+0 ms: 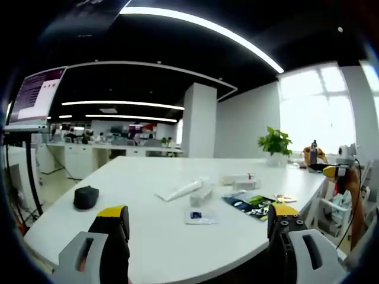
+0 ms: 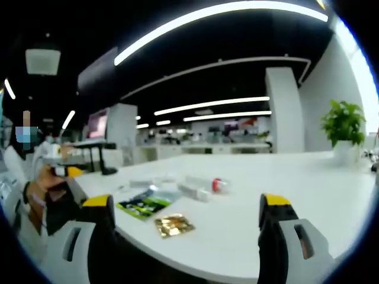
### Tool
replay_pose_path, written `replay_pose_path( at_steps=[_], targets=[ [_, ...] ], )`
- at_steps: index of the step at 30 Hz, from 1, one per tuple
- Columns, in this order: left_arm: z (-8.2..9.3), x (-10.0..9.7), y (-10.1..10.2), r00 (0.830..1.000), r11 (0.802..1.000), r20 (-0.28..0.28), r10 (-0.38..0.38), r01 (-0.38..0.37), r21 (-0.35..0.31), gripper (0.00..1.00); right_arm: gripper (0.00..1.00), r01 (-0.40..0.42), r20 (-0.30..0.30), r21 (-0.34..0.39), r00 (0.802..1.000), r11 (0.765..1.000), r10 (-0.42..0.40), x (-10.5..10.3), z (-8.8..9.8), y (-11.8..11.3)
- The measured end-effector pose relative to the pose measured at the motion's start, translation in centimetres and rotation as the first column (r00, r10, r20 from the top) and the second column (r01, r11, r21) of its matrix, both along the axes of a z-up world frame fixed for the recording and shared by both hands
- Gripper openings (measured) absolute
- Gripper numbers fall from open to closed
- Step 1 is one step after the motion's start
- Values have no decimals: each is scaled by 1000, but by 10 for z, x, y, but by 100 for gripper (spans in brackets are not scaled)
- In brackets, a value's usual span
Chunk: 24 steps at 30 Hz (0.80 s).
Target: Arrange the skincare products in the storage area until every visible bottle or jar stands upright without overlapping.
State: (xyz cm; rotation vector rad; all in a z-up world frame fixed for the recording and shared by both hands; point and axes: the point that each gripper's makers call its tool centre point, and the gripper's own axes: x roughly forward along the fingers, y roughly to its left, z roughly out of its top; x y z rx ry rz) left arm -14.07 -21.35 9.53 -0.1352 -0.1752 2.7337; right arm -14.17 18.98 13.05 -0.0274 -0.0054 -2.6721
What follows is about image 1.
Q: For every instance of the white cabinet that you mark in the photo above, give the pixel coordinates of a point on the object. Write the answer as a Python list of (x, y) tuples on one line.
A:
[(22, 174)]

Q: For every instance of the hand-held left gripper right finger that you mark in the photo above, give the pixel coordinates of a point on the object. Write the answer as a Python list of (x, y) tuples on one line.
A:
[(314, 251)]

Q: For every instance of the computer monitor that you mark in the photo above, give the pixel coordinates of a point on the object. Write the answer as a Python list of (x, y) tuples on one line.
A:
[(35, 94)]

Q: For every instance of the black monitor stand pole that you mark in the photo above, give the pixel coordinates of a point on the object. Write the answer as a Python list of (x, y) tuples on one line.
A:
[(32, 171)]

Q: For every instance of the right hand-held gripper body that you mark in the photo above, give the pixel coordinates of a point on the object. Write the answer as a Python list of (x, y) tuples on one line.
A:
[(345, 156)]

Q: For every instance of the clear sachet blue label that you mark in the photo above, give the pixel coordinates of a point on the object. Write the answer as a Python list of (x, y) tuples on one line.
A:
[(201, 216)]

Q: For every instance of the white skincare tube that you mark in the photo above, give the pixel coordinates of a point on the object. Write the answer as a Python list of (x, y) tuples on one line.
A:
[(186, 188)]

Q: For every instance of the black soft pouch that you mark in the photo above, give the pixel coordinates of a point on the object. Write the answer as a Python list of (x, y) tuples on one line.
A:
[(86, 197)]

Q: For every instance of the white skincare box red mark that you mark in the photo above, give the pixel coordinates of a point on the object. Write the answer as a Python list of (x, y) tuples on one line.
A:
[(237, 178)]

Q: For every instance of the green potted plant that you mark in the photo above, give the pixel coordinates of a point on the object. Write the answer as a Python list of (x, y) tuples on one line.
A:
[(275, 143)]

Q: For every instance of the teal cloth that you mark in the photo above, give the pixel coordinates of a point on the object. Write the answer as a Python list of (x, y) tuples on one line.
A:
[(342, 201)]

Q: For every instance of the white chair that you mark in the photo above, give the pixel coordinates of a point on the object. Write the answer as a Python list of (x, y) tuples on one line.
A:
[(331, 210)]

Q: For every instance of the row of white desks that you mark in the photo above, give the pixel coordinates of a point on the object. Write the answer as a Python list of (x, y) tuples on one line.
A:
[(89, 152)]

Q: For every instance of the yellow object behind bottle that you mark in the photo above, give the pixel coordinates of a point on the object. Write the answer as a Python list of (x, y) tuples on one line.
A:
[(322, 156)]

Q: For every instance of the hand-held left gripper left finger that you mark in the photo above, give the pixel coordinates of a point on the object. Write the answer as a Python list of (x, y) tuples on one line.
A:
[(74, 251)]

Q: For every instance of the grey purple drink bottle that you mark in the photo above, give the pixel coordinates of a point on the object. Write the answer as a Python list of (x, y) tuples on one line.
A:
[(314, 154)]

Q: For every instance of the dark printed green packet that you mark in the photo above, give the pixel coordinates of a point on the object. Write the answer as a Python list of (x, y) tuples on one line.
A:
[(248, 204)]

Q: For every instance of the clear skincare box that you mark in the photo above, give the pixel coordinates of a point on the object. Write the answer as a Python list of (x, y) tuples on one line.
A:
[(200, 198)]

